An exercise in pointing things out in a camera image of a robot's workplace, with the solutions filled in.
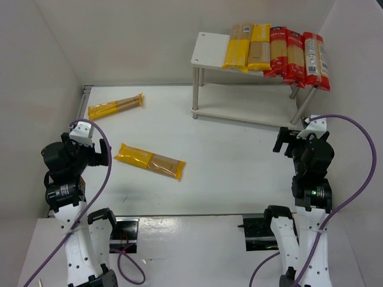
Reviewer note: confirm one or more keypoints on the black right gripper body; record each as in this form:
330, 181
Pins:
281, 139

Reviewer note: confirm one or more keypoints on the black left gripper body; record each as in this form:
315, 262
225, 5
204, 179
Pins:
102, 152

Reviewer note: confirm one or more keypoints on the yellow pasta bag with barcode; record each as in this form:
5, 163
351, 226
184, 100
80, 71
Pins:
238, 47

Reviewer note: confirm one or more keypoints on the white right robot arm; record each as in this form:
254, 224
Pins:
301, 240

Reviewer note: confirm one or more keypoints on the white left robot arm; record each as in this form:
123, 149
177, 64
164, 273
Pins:
86, 235

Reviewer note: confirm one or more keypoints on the white two-tier shelf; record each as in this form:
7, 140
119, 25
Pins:
234, 95

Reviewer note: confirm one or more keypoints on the yellow pasta bag far left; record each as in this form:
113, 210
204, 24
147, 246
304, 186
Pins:
106, 109

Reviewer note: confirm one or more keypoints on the red pasta bag middle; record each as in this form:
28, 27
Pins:
295, 75

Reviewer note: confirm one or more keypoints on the red pasta bag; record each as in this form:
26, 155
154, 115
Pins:
278, 52
316, 68
295, 75

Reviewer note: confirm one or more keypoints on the yellow pasta bag centre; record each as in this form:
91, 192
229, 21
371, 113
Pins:
150, 161

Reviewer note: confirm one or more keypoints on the red pasta bag right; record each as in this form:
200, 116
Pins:
316, 68

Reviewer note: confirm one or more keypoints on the yellow pasta bag on shelf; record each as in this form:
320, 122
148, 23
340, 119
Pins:
259, 49

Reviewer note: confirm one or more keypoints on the red pasta bag left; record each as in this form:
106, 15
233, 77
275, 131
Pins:
278, 52

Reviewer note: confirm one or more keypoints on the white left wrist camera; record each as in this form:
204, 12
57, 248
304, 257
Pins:
82, 133

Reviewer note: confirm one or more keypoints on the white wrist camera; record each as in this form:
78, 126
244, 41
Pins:
311, 126
82, 133

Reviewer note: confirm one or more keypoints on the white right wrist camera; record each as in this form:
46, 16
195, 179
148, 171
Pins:
311, 126

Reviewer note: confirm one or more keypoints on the aluminium table edge rail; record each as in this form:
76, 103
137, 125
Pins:
84, 100

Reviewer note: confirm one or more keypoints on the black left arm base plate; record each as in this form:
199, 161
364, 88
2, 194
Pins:
125, 234

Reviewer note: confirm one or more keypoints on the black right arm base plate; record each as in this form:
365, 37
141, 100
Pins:
258, 236

